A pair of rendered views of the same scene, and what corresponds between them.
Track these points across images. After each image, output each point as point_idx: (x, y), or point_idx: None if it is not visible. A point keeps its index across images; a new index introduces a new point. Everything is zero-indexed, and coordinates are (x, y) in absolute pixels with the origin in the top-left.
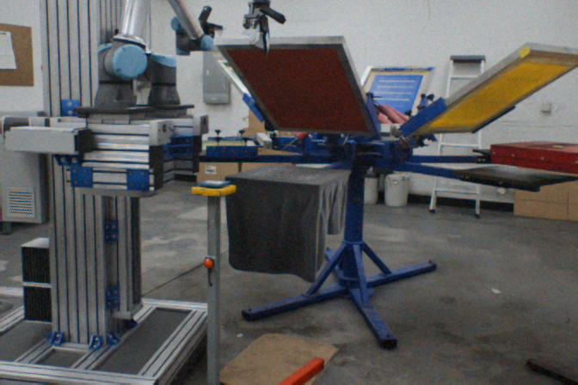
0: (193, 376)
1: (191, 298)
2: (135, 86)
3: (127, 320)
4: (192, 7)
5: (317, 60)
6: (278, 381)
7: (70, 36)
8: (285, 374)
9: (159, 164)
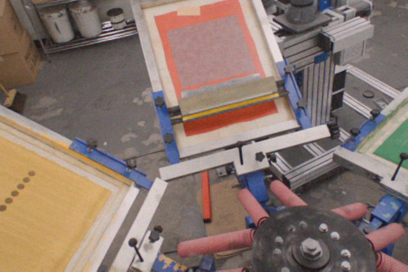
0: (264, 174)
1: (403, 251)
2: None
3: (296, 130)
4: None
5: (166, 19)
6: (217, 195)
7: None
8: (220, 203)
9: None
